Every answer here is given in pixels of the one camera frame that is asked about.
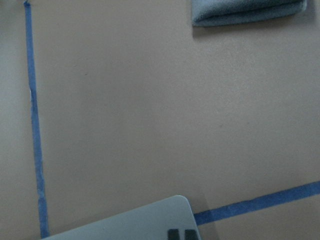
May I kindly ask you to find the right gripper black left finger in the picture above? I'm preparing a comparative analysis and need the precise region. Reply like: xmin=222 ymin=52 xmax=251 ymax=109
xmin=167 ymin=228 xmax=179 ymax=240

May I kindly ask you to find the folded grey pink cloth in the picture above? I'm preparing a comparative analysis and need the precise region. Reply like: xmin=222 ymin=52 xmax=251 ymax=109
xmin=191 ymin=0 xmax=307 ymax=27

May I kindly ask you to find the grey laptop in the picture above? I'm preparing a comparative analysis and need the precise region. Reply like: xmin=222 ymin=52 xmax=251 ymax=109
xmin=47 ymin=195 xmax=201 ymax=240

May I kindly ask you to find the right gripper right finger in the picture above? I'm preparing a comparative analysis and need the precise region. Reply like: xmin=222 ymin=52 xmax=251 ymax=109
xmin=184 ymin=229 xmax=198 ymax=240

